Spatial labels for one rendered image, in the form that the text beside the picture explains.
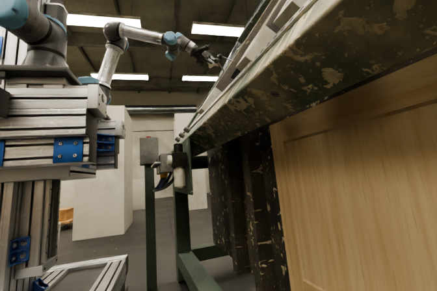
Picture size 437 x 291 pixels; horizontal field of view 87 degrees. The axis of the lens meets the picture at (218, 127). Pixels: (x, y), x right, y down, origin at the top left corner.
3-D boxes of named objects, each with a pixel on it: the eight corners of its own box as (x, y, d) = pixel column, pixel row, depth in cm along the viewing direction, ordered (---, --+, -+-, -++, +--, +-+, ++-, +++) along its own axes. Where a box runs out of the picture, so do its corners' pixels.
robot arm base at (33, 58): (7, 69, 75) (10, 41, 77) (32, 86, 89) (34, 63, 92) (59, 70, 79) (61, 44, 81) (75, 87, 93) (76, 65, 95)
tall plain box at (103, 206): (93, 227, 368) (95, 121, 404) (132, 221, 382) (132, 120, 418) (71, 241, 282) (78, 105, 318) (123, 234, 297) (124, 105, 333)
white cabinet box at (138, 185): (123, 209, 581) (123, 180, 596) (146, 206, 595) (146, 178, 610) (119, 212, 538) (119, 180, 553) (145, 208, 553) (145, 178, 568)
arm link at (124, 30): (100, 11, 140) (178, 28, 141) (107, 23, 151) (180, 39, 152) (93, 27, 138) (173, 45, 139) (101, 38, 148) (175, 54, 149)
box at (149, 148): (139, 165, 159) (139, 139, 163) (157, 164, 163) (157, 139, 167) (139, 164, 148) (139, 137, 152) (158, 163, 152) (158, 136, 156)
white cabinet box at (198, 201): (177, 208, 516) (173, 120, 558) (202, 204, 530) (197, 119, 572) (179, 211, 459) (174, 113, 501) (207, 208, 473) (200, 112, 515)
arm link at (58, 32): (73, 61, 92) (74, 31, 95) (48, 42, 79) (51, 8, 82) (42, 63, 92) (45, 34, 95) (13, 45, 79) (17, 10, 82)
